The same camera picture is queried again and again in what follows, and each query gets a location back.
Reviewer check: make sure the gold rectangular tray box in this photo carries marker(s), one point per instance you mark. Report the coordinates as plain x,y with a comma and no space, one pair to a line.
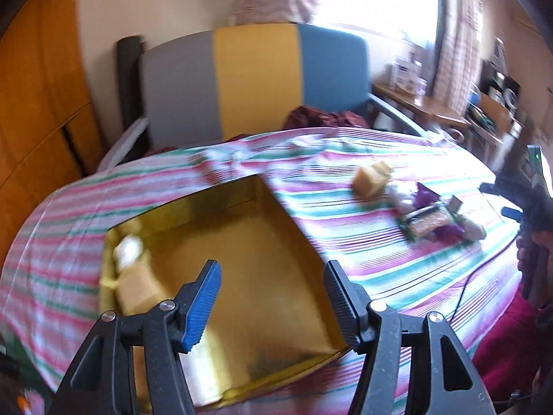
272,322

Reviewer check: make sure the cracker snack package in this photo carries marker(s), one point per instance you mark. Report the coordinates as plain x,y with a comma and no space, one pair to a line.
423,221

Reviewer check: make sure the purple snack packet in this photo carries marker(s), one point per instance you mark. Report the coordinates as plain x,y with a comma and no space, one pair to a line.
424,196

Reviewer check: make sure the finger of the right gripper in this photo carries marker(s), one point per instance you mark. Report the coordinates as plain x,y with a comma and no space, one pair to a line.
492,189
512,213

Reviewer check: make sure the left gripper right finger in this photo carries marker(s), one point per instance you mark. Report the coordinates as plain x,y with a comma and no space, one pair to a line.
349,302

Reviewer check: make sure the grey yellow blue armchair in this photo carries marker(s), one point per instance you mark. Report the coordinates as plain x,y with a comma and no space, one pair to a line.
215,85

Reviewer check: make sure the silver wrapped packet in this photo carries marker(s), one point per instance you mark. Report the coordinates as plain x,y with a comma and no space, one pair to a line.
402,195

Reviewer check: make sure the white appliance carton box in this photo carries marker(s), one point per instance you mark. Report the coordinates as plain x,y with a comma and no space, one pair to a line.
407,76

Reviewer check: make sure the black rolled mat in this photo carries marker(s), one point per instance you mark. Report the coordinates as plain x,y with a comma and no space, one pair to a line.
128,53

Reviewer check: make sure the wooden wardrobe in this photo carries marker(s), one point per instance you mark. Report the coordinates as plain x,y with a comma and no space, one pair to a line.
49,133

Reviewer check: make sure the dark red cloth on chair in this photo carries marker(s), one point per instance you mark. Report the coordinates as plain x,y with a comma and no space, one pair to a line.
311,117

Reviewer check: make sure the striped pink green tablecloth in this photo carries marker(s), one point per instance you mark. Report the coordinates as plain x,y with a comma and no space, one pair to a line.
50,278

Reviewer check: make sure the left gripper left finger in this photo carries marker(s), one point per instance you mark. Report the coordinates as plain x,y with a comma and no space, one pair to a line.
195,304

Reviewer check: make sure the person hand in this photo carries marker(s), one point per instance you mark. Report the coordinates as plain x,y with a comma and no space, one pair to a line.
534,254

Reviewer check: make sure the white plastic-wrapped bundle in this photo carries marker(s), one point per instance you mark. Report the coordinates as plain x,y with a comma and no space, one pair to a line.
127,252

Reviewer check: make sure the wooden side table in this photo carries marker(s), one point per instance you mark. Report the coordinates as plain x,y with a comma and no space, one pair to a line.
426,110

